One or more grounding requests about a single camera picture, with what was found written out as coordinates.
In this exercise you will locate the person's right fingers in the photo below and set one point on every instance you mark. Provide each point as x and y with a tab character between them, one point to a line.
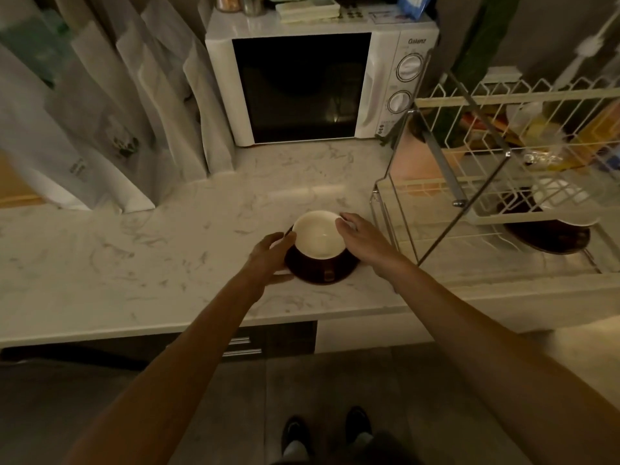
349	220

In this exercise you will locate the person's right forearm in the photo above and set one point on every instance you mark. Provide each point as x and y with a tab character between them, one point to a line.
494	363

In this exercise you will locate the copper metal cup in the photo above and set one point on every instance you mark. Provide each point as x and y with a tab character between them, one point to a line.
227	2

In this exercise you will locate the black shoe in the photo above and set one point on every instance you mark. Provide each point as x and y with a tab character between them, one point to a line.
296	435
357	423

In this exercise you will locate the pale green flat box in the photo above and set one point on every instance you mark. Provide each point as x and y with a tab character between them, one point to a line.
308	9

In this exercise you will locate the brown bowl with white inside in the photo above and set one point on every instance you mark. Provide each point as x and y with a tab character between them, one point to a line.
318	235

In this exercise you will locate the black right shoe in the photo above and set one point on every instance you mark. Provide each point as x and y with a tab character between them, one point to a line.
357	423

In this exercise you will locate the person's left thumb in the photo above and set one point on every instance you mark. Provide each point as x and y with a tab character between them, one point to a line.
285	238

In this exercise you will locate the white dish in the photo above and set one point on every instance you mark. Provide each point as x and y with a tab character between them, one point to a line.
566	203

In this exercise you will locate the dark green bottle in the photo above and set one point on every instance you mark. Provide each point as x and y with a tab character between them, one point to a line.
487	38

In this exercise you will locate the steel metal cup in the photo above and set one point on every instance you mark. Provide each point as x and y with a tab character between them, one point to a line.
253	3

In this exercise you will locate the blue packet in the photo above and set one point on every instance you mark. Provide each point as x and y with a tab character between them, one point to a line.
416	5

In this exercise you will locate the white ladle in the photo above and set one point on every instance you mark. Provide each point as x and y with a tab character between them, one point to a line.
525	116

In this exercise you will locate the person's left hand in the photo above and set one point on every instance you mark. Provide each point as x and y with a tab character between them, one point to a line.
264	266

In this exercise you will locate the white paper bag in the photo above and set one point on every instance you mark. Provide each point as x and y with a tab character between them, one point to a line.
34	140
208	106
106	125
160	101

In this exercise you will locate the brown bowl in rack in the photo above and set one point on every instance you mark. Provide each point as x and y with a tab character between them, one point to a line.
547	237

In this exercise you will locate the yellow packet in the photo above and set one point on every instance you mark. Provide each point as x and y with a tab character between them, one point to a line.
598	135

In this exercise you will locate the brown saucer plate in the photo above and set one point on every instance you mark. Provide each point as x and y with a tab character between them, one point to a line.
319	273

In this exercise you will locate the white microwave oven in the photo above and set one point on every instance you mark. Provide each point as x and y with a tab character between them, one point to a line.
300	84

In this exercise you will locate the black left shoe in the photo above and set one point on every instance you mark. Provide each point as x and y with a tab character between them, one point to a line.
296	435

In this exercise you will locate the person's left forearm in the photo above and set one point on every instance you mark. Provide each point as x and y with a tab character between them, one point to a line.
174	372

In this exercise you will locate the person's right hand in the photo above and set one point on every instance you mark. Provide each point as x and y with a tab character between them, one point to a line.
370	244

